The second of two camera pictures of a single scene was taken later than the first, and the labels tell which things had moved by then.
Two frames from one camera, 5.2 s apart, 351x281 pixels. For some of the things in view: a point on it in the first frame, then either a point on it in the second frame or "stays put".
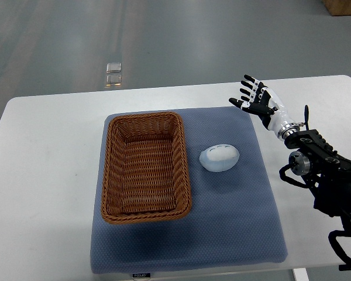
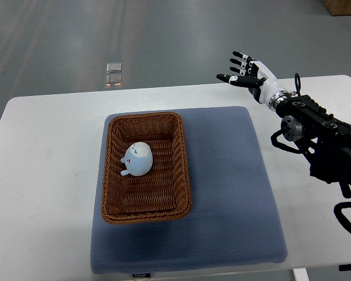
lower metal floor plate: x=113 y=79 stays put
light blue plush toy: x=219 y=158 → x=138 y=159
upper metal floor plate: x=113 y=67 stays put
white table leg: x=300 y=274 stays put
